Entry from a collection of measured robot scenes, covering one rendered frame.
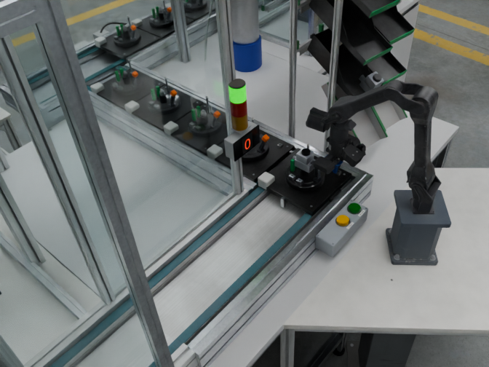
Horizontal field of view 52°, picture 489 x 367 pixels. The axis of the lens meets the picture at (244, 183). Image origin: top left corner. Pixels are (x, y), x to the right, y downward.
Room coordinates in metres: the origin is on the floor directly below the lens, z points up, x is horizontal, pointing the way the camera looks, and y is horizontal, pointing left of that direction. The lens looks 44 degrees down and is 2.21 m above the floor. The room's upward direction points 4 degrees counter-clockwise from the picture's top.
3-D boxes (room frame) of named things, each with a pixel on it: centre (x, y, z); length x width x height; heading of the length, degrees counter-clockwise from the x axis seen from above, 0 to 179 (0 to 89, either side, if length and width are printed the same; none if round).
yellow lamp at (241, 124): (1.25, 0.00, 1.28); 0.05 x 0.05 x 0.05
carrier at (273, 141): (1.48, -0.03, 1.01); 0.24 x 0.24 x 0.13; 46
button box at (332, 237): (1.10, -0.31, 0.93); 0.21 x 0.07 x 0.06; 136
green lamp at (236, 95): (1.25, 0.00, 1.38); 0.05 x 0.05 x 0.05
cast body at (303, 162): (1.31, -0.21, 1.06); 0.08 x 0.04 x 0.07; 46
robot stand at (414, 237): (1.05, -0.54, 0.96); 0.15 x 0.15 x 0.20; 84
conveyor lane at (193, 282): (1.11, 0.01, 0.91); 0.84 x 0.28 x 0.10; 136
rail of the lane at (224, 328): (1.00, -0.13, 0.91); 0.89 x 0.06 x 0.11; 136
